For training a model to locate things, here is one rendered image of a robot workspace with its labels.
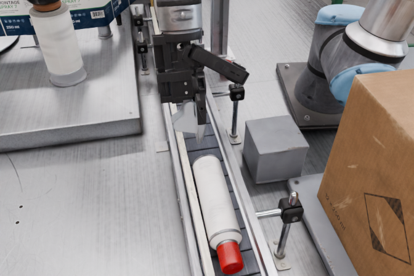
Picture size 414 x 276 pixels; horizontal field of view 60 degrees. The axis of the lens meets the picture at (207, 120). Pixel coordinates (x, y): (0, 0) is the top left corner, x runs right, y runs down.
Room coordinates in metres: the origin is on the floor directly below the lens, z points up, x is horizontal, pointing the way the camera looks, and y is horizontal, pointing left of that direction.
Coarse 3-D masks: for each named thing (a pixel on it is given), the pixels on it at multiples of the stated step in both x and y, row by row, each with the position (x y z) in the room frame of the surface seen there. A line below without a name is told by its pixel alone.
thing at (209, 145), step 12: (180, 108) 0.65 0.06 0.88; (192, 144) 0.53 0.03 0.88; (204, 144) 0.53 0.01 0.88; (216, 144) 0.53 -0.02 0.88; (180, 156) 0.49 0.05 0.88; (192, 156) 0.49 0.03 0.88; (192, 168) 0.46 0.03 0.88; (228, 180) 0.44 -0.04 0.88; (192, 216) 0.36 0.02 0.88; (240, 216) 0.36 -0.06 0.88; (204, 228) 0.33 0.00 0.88; (240, 228) 0.33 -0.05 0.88; (216, 252) 0.29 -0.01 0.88; (240, 252) 0.29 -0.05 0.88; (252, 252) 0.29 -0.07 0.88; (216, 264) 0.27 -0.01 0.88; (252, 264) 0.27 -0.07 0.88
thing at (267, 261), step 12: (216, 108) 0.54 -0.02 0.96; (216, 120) 0.51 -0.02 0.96; (228, 144) 0.45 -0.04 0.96; (228, 156) 0.42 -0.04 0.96; (240, 180) 0.37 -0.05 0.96; (240, 192) 0.34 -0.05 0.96; (252, 216) 0.30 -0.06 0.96; (252, 228) 0.28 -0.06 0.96; (264, 240) 0.26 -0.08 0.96; (264, 252) 0.24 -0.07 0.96; (264, 264) 0.23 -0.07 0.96
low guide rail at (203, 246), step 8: (152, 8) 1.13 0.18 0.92; (152, 16) 1.07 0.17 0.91; (176, 136) 0.53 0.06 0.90; (184, 144) 0.49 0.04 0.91; (184, 152) 0.47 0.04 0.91; (184, 160) 0.45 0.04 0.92; (184, 168) 0.43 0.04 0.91; (184, 176) 0.43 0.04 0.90; (192, 184) 0.40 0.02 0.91; (192, 192) 0.38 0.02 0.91; (192, 200) 0.36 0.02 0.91; (192, 208) 0.35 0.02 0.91; (200, 216) 0.33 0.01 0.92; (200, 224) 0.32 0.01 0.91; (200, 232) 0.30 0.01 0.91; (200, 240) 0.29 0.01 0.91; (200, 248) 0.28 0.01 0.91; (208, 248) 0.28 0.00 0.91; (208, 256) 0.26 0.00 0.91; (208, 264) 0.25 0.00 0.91; (208, 272) 0.24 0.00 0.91
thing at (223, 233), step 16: (208, 160) 0.44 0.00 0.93; (208, 176) 0.40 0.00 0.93; (208, 192) 0.37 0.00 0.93; (224, 192) 0.37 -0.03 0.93; (208, 208) 0.34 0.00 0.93; (224, 208) 0.34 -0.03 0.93; (208, 224) 0.31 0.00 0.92; (224, 224) 0.31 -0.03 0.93; (208, 240) 0.29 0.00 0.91; (224, 240) 0.29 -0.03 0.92; (240, 240) 0.29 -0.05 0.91; (224, 256) 0.26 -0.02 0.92; (240, 256) 0.26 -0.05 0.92; (224, 272) 0.25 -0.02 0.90
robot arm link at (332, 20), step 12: (324, 12) 0.72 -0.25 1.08; (336, 12) 0.72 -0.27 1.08; (348, 12) 0.72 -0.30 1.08; (360, 12) 0.72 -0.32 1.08; (324, 24) 0.71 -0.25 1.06; (336, 24) 0.69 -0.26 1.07; (348, 24) 0.68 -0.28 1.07; (324, 36) 0.69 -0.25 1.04; (312, 48) 0.73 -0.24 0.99; (312, 60) 0.72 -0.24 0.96
